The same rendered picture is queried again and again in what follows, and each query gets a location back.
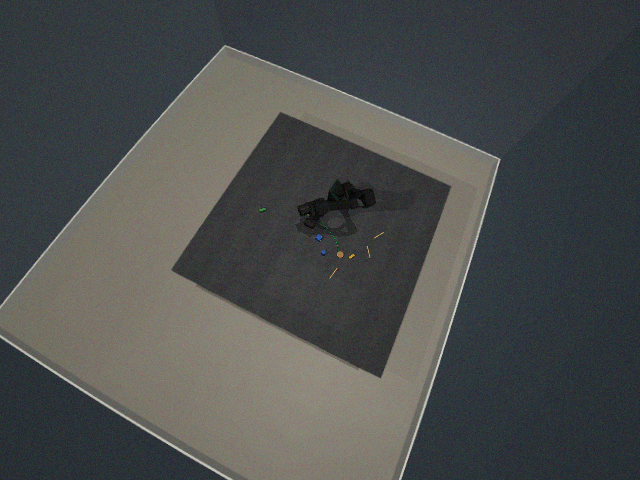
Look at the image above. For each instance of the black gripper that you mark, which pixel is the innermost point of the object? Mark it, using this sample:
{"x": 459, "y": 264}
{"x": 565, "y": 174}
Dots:
{"x": 309, "y": 221}

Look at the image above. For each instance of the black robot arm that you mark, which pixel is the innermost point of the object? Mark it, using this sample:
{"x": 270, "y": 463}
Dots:
{"x": 319, "y": 207}

